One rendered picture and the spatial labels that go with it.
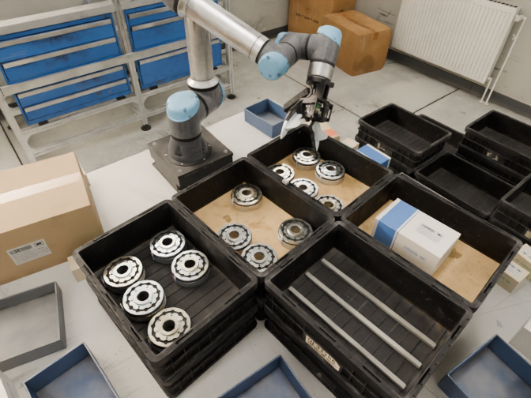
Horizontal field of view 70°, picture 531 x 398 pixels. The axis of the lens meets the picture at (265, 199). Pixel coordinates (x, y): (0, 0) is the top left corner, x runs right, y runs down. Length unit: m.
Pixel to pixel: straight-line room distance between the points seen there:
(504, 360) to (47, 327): 1.25
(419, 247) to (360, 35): 2.97
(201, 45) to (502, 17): 2.81
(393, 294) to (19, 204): 1.11
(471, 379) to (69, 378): 1.03
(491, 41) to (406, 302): 3.01
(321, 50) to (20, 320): 1.15
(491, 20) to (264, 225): 3.00
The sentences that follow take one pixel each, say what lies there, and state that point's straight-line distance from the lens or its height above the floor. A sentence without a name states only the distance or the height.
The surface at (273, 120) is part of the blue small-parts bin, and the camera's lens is 1.89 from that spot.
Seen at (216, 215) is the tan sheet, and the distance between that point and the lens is 1.22.
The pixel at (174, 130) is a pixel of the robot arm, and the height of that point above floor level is 0.93.
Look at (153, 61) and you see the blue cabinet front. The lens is 3.05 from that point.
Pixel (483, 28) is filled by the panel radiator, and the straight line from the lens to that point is 3.84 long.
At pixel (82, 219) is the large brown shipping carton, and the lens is 1.29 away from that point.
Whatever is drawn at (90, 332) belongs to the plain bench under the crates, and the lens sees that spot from 1.23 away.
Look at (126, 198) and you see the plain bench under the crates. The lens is 1.54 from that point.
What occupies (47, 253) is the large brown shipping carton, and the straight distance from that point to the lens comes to 1.37.
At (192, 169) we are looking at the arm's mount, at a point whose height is 0.80.
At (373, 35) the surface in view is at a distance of 3.97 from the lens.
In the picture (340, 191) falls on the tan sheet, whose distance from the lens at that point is 1.33.
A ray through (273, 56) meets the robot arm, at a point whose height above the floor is 1.28.
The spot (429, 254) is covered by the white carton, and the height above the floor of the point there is 0.91.
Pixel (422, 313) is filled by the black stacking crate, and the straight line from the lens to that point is 1.09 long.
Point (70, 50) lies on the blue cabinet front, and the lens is 2.82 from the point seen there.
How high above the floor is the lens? 1.71
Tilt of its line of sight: 44 degrees down
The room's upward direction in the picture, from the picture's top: 1 degrees clockwise
